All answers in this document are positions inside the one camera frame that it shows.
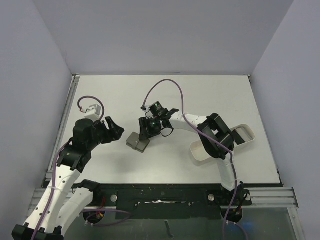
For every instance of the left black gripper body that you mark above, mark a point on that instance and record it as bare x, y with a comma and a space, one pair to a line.
101, 135

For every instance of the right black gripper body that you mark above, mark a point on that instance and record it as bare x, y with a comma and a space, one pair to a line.
149, 125

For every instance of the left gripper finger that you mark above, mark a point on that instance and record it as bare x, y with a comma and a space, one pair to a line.
110, 123
115, 133

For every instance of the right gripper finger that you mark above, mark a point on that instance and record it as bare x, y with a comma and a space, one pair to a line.
142, 125
145, 134

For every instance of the grey card holder wallet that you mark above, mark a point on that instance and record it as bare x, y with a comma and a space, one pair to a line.
136, 144

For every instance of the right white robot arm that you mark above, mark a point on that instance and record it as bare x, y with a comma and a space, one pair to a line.
218, 140

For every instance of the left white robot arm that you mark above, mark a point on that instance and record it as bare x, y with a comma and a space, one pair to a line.
55, 213

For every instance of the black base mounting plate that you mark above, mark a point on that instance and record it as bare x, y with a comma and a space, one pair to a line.
171, 201

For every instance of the white plastic tray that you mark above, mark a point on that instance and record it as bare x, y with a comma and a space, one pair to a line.
199, 153

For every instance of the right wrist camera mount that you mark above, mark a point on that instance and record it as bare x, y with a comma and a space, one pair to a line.
146, 109

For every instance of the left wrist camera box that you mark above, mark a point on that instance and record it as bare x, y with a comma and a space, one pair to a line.
93, 112

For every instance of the aluminium rail frame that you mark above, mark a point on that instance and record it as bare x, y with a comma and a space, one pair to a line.
169, 160

